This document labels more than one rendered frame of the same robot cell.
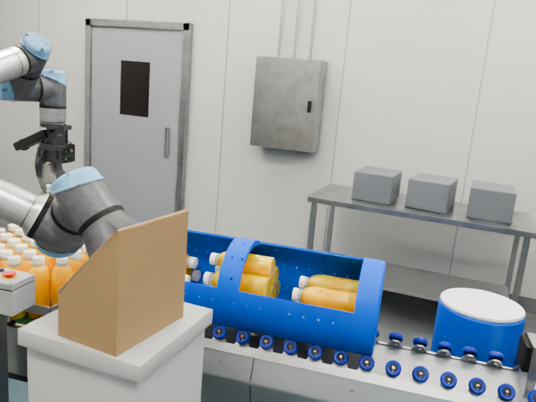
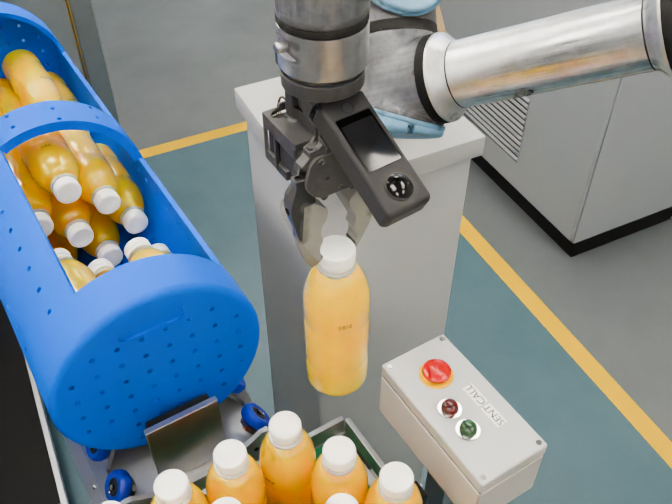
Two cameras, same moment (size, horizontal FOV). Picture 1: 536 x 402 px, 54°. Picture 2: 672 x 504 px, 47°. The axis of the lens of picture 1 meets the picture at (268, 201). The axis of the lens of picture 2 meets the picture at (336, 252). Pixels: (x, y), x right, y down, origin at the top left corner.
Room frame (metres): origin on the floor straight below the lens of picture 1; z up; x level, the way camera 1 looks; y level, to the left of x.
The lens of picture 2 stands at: (1.98, 1.05, 1.88)
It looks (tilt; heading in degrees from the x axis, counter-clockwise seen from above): 44 degrees down; 223
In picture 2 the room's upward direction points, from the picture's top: straight up
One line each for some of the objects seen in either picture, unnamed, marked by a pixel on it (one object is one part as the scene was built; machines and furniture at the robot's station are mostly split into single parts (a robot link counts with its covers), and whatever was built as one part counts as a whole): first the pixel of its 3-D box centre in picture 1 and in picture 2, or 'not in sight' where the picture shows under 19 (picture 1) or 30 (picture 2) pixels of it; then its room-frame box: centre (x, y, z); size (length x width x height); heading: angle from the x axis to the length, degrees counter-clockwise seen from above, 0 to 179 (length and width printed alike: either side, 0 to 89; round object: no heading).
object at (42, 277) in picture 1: (38, 289); (338, 497); (1.63, 0.73, 0.99); 0.07 x 0.07 x 0.19
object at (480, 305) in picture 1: (482, 304); not in sight; (1.74, -0.77, 1.03); 0.28 x 0.28 x 0.01
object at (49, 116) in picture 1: (53, 116); (319, 44); (1.58, 0.66, 1.57); 0.08 x 0.08 x 0.05
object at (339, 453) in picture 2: (38, 260); (339, 454); (1.63, 0.73, 1.09); 0.04 x 0.04 x 0.02
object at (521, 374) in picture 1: (526, 364); not in sight; (1.38, -0.77, 1.00); 0.10 x 0.04 x 0.15; 166
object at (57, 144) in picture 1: (55, 143); (319, 121); (1.57, 0.65, 1.49); 0.09 x 0.08 x 0.12; 75
